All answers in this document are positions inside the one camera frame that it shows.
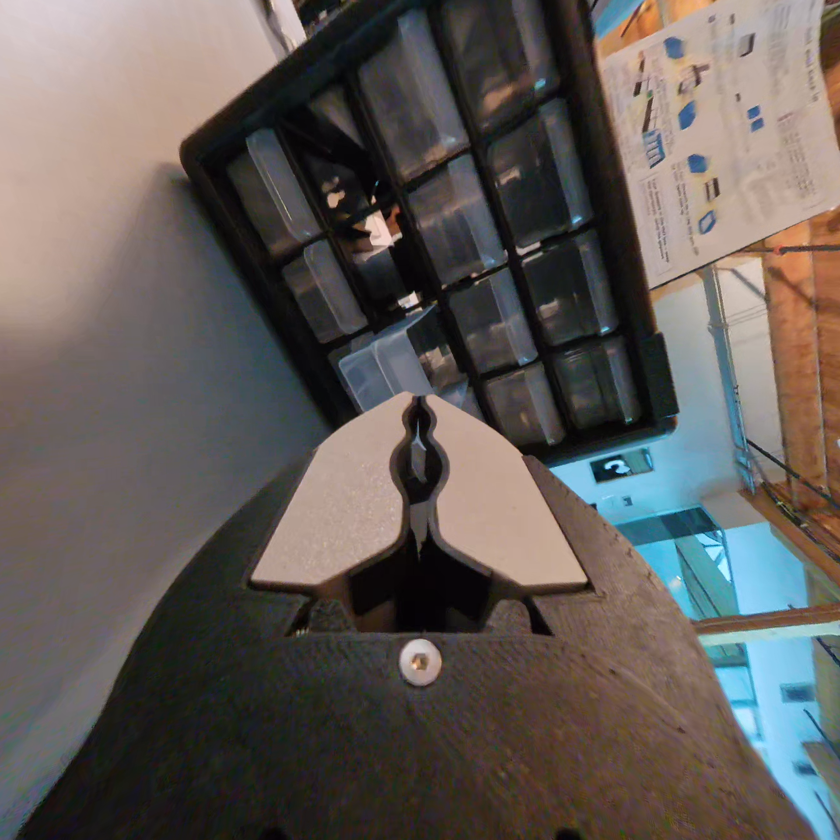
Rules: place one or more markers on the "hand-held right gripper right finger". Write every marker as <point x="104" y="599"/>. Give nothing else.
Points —
<point x="505" y="512"/>

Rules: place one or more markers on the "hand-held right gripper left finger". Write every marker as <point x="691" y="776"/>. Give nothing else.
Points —
<point x="334" y="512"/>

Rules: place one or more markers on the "clear plastic drawer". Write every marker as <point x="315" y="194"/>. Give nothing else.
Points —
<point x="380" y="367"/>

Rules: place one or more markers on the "black drawer cabinet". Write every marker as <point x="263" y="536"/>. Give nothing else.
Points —
<point x="627" y="262"/>

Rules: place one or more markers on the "rows of clear cabinet drawers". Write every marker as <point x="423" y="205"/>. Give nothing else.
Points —
<point x="538" y="177"/>

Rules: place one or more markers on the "instruction poster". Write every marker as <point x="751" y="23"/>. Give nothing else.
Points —
<point x="722" y="131"/>

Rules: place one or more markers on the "black wall sign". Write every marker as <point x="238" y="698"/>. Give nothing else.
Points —
<point x="620" y="466"/>

